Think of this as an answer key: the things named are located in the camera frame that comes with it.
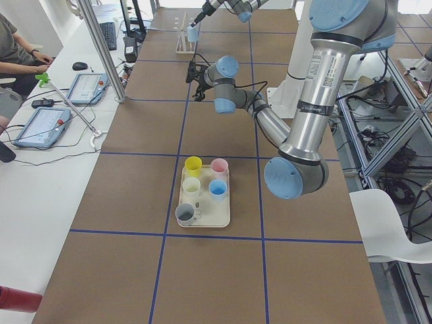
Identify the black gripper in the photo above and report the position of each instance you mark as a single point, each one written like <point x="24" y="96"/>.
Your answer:
<point x="203" y="15"/>
<point x="201" y="85"/>

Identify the light blue plastic cup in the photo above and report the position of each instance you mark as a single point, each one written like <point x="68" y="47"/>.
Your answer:
<point x="192" y="34"/>

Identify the grey plastic cup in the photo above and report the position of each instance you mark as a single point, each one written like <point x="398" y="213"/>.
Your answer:
<point x="185" y="214"/>

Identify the yellow plastic cup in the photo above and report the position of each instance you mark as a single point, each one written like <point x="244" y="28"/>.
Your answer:
<point x="193" y="165"/>

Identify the pink plastic cup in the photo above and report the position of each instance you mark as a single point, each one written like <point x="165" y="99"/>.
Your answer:
<point x="219" y="168"/>

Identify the pale green plastic cup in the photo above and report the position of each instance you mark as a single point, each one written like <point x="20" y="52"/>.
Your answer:
<point x="191" y="187"/>

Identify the black keyboard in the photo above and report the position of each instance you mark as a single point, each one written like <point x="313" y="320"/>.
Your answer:
<point x="109" y="34"/>

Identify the far teach pendant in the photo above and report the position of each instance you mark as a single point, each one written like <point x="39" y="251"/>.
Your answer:
<point x="87" y="88"/>

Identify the teach pendant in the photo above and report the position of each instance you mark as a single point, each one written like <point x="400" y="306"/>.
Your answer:
<point x="87" y="88"/>
<point x="44" y="128"/>

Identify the black computer mouse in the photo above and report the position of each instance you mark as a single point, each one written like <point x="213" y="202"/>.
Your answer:
<point x="79" y="66"/>

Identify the cream plastic tray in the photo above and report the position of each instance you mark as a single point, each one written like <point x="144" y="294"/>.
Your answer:
<point x="208" y="212"/>

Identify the near teach pendant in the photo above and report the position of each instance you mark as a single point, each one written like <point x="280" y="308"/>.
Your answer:
<point x="44" y="128"/>

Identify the seated person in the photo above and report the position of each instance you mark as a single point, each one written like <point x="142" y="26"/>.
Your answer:
<point x="20" y="59"/>

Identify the white chair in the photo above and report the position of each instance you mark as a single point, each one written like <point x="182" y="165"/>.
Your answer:
<point x="382" y="232"/>

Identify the red bottle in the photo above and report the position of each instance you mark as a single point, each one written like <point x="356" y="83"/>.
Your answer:
<point x="19" y="300"/>

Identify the white wire cup rack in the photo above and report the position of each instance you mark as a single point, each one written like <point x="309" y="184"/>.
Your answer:
<point x="183" y="45"/>

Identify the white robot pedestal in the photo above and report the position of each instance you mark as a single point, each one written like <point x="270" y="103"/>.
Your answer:
<point x="283" y="99"/>

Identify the aluminium frame post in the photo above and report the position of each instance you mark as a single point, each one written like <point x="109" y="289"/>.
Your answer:
<point x="96" y="35"/>

